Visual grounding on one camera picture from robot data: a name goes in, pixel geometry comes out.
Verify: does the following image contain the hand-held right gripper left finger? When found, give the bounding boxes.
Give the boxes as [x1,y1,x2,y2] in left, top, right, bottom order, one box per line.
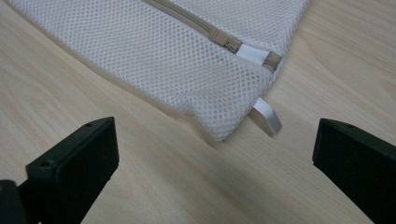
[18,117,120,224]

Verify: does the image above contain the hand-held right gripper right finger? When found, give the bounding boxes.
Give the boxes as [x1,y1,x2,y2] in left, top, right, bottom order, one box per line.
[312,118,396,224]

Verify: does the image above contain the white cloth with print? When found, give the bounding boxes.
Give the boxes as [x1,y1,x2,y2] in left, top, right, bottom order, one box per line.
[6,0,312,143]

